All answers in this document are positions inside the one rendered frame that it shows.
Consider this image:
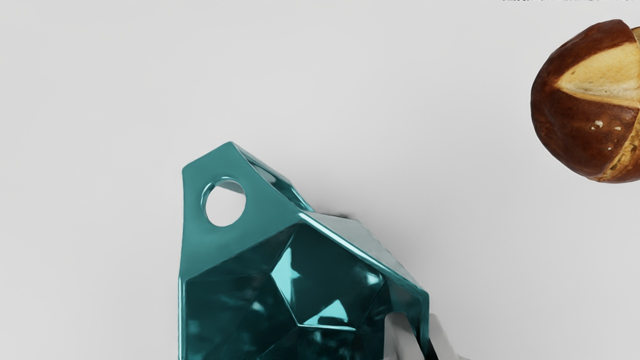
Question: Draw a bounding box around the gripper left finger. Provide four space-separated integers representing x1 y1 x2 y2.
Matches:
383 312 426 360

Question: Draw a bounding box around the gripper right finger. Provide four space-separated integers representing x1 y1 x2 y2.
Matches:
429 313 472 360

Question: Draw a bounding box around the teal faceted mug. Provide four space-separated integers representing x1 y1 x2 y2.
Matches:
177 141 431 360

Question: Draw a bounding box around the brown pretzel bread roll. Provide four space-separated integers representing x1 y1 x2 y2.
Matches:
530 19 640 184

